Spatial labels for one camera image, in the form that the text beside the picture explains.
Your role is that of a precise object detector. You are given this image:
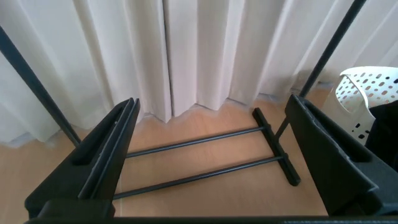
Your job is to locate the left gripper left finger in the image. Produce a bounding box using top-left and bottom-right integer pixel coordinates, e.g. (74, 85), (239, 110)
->
(24, 98), (141, 219)

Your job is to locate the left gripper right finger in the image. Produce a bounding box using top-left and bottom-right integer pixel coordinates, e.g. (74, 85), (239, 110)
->
(284, 94), (398, 217)

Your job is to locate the white laundry basket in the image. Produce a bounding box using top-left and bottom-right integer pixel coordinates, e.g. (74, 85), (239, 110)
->
(322, 65), (398, 147)

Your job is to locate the black clothes rack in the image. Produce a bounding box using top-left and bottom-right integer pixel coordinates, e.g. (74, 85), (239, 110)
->
(0, 0), (368, 200)

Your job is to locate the beige curtain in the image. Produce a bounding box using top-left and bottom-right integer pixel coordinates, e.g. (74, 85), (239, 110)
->
(0, 0), (398, 147)

